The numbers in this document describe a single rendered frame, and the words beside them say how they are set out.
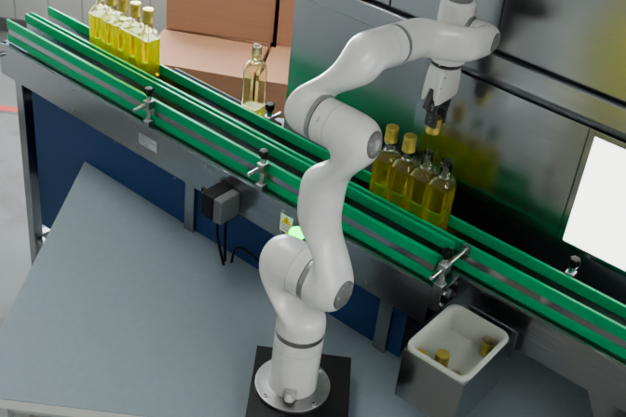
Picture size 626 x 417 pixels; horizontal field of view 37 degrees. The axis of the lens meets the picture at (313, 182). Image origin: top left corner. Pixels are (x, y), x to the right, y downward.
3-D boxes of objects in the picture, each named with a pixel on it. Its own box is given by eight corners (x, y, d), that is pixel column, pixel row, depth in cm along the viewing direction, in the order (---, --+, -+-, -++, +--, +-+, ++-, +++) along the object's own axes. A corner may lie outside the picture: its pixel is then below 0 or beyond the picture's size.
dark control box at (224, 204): (238, 216, 275) (240, 192, 270) (220, 227, 269) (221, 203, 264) (218, 204, 279) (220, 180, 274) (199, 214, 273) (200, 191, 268)
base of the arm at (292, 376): (325, 420, 228) (334, 365, 218) (248, 407, 229) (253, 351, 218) (333, 365, 244) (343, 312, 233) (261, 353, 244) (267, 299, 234)
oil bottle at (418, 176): (427, 233, 255) (441, 167, 243) (415, 241, 251) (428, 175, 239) (410, 223, 258) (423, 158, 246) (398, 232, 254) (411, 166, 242)
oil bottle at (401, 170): (409, 223, 258) (421, 158, 246) (397, 232, 254) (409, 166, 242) (392, 214, 260) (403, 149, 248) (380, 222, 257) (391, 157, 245)
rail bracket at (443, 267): (467, 272, 242) (476, 234, 235) (430, 302, 230) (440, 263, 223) (456, 267, 243) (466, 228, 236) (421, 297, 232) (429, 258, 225)
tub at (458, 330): (505, 360, 235) (513, 334, 230) (458, 409, 220) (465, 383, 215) (447, 326, 243) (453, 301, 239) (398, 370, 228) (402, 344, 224)
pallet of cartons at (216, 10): (163, 72, 535) (164, -58, 492) (379, 95, 537) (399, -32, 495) (131, 154, 462) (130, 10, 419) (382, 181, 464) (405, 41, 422)
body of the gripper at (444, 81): (446, 46, 230) (438, 87, 237) (422, 58, 224) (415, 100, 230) (471, 57, 227) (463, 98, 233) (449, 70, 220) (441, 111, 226)
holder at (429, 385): (508, 371, 243) (522, 328, 235) (451, 431, 225) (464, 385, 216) (453, 339, 252) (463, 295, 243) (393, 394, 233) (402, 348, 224)
